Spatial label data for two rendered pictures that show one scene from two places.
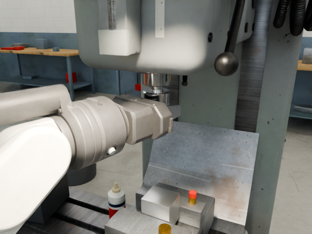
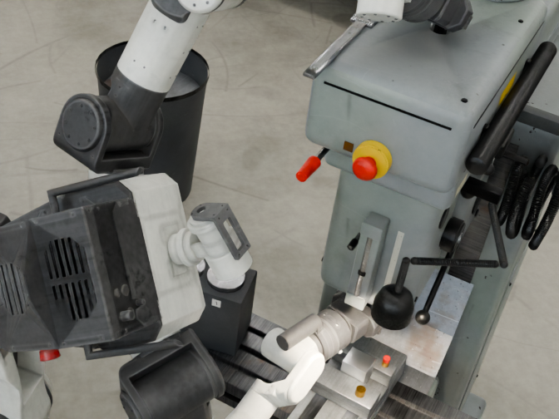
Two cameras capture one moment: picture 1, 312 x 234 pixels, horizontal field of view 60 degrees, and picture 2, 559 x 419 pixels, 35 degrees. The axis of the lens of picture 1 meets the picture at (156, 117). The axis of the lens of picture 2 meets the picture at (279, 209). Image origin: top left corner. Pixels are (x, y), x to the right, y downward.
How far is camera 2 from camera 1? 148 cm
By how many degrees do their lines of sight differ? 21
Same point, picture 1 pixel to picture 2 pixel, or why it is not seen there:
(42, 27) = not seen: outside the picture
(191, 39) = not seen: hidden behind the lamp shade
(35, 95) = (307, 329)
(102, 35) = (348, 296)
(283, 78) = (508, 242)
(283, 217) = (540, 327)
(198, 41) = not seen: hidden behind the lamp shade
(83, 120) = (329, 341)
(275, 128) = (492, 284)
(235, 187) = (434, 337)
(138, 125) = (358, 332)
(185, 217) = (377, 376)
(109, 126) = (342, 340)
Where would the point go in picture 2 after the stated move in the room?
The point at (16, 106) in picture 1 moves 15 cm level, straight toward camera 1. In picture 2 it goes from (299, 339) to (335, 398)
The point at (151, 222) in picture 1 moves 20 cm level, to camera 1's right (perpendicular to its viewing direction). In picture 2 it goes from (348, 380) to (437, 391)
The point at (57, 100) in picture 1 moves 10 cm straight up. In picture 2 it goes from (316, 328) to (324, 293)
